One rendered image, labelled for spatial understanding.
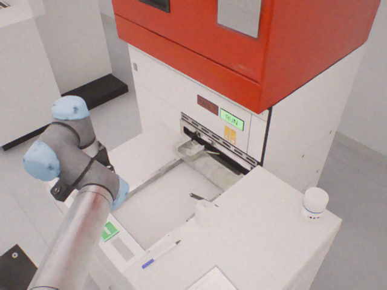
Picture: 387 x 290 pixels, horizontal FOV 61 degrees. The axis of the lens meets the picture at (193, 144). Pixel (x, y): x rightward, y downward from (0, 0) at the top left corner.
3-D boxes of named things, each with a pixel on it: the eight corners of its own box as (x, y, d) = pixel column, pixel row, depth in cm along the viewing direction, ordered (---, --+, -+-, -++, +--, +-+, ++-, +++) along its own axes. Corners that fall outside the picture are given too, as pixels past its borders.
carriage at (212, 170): (185, 143, 152) (185, 138, 150) (247, 187, 132) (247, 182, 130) (172, 151, 148) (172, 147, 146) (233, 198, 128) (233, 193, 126)
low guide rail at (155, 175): (193, 150, 153) (193, 145, 151) (196, 152, 152) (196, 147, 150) (100, 212, 129) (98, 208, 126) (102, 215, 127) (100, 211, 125)
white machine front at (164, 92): (141, 103, 181) (130, 34, 154) (259, 185, 137) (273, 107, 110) (136, 106, 180) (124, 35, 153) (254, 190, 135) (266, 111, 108)
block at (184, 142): (186, 139, 150) (186, 135, 148) (191, 143, 148) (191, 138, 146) (173, 148, 146) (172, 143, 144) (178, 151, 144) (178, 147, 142)
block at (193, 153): (198, 148, 145) (198, 143, 143) (204, 151, 144) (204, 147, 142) (185, 157, 141) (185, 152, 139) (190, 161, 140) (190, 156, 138)
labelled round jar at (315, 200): (306, 201, 112) (313, 183, 106) (325, 214, 109) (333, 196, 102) (295, 213, 109) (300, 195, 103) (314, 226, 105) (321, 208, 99)
